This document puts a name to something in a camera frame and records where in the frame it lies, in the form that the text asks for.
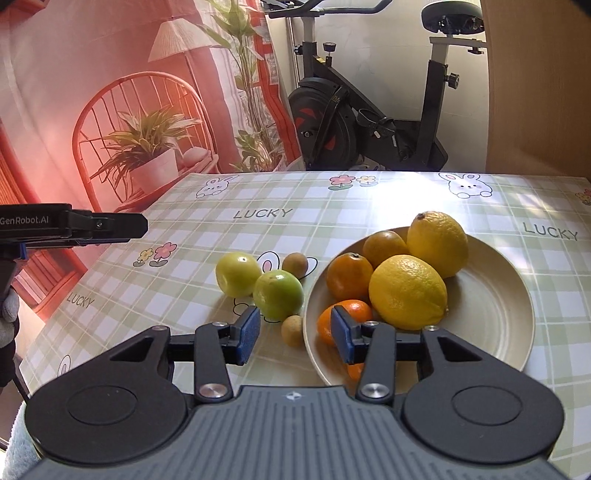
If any printed pink wall backdrop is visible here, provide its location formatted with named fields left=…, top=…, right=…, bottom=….
left=0, top=0, right=301, bottom=324

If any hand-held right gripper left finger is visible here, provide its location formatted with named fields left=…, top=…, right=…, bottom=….
left=108, top=305, right=262, bottom=403

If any small brown longan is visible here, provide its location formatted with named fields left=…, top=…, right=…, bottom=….
left=281, top=315, right=304, bottom=346
left=281, top=252, right=308, bottom=280

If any bright orange mandarin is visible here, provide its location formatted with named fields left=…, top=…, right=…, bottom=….
left=316, top=299, right=374, bottom=381

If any black exercise bike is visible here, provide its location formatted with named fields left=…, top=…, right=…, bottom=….
left=261, top=0, right=488, bottom=172

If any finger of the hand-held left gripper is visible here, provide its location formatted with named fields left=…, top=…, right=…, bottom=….
left=69, top=209, right=149, bottom=247

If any beige round plate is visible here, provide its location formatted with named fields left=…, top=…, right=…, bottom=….
left=302, top=226, right=536, bottom=388

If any green round fruit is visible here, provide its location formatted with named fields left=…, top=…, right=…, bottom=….
left=252, top=270, right=304, bottom=321
left=215, top=252, right=263, bottom=298

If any person's left hand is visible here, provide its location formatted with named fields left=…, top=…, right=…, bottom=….
left=0, top=288, right=21, bottom=340

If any yellow lemon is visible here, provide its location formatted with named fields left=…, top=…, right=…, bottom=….
left=406, top=211, right=469, bottom=279
left=368, top=254, right=448, bottom=331

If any pale blue fleece cloth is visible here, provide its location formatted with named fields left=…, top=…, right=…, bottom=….
left=0, top=401, right=42, bottom=480

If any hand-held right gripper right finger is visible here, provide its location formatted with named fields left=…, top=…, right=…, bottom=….
left=330, top=305, right=497, bottom=404

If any green plaid tablecloth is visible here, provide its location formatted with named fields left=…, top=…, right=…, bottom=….
left=18, top=171, right=591, bottom=472

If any dark orange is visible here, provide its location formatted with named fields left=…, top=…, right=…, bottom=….
left=326, top=252, right=375, bottom=302
left=362, top=230, right=411, bottom=269

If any wooden panel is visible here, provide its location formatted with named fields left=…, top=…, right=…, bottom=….
left=480, top=0, right=591, bottom=178

